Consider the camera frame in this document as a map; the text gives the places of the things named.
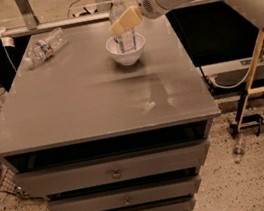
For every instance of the bottle on floor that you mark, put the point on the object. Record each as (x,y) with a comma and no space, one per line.
(239,150)

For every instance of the gray drawer cabinet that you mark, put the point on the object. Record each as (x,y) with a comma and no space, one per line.
(82,106)

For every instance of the middle gray drawer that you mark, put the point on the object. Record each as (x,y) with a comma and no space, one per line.
(130,196)

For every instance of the clear plastic bottle lying down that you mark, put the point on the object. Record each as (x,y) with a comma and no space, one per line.
(44,48)

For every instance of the top gray drawer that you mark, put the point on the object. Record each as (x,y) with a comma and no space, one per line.
(83,175)

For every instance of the white bowl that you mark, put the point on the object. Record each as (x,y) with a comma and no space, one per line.
(130,57)

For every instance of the yellow metal stand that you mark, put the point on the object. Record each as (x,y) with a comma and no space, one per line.
(249,90)

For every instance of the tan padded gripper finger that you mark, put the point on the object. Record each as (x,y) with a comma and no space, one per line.
(128,20)

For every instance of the wire mesh basket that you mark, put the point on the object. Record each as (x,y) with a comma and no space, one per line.
(7,185)

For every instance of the blue label plastic bottle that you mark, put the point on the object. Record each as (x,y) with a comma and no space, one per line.
(126,41)

